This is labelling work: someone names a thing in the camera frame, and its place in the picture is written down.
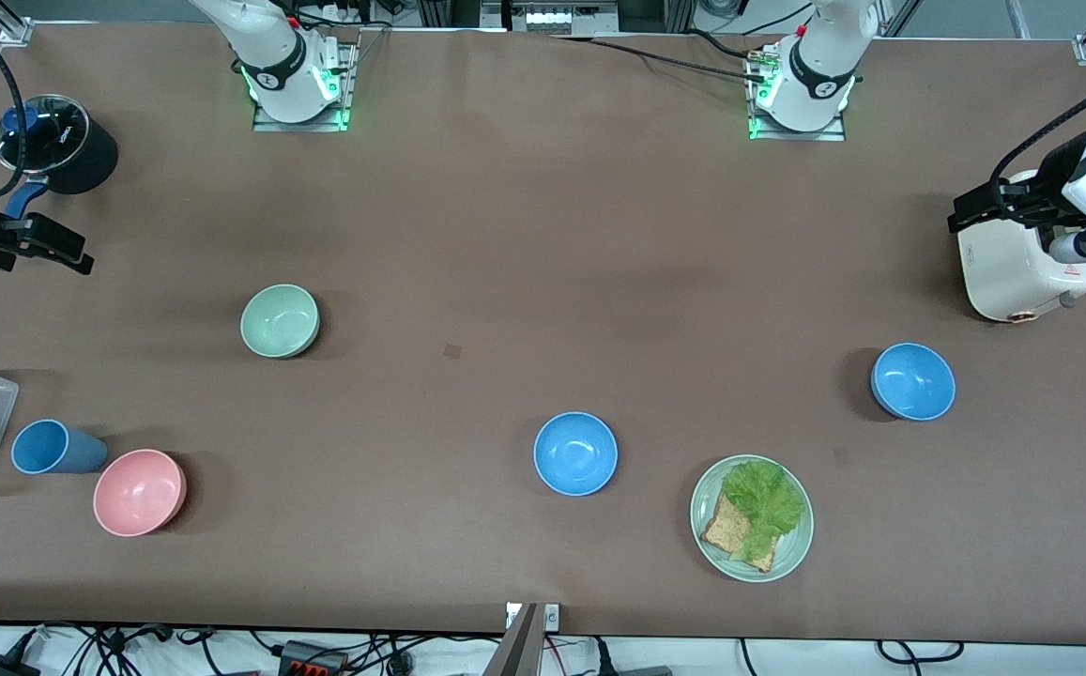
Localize blue bowl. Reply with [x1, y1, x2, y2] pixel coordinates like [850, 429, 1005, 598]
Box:
[533, 411, 619, 497]
[871, 343, 956, 422]

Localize green bowl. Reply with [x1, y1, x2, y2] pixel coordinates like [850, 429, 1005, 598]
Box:
[240, 284, 321, 360]

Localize pink bowl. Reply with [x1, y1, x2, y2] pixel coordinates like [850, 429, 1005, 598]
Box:
[93, 449, 188, 538]

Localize cream toaster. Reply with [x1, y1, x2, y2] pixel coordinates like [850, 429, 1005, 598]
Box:
[957, 169, 1086, 325]

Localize glass lid with blue knob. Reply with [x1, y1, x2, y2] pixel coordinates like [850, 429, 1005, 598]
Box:
[0, 94, 91, 175]

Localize blue cup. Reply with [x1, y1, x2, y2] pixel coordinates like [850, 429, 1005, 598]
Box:
[11, 419, 110, 476]

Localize green lettuce leaf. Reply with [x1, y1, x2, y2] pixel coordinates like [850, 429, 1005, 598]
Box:
[723, 458, 806, 562]

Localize green plate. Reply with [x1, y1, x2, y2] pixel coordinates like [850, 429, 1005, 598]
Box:
[690, 454, 815, 583]

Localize brown toast slice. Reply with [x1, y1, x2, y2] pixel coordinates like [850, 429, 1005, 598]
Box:
[700, 493, 778, 574]

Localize electronics box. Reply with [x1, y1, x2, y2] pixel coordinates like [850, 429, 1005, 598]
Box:
[482, 0, 619, 37]

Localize black power strip red switches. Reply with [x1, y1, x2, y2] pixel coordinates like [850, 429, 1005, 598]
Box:
[278, 640, 348, 676]

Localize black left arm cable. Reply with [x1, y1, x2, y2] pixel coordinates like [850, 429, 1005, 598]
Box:
[990, 64, 1086, 187]

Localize black pot with blue handle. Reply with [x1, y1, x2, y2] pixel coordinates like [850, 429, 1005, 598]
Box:
[0, 99, 119, 222]

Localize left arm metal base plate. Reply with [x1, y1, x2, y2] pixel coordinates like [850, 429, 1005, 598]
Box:
[747, 47, 849, 142]

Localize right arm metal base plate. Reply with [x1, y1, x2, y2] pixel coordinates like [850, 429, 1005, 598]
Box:
[252, 42, 356, 132]

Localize black cable on table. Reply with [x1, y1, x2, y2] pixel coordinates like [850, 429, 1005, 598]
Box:
[552, 28, 769, 85]

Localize black looped floor cable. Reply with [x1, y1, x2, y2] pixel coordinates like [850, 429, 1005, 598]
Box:
[876, 640, 966, 666]

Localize small metal bracket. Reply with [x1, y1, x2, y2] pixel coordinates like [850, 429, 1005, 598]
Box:
[505, 604, 562, 632]

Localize grey camera pole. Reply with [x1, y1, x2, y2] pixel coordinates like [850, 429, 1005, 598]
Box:
[482, 603, 543, 676]

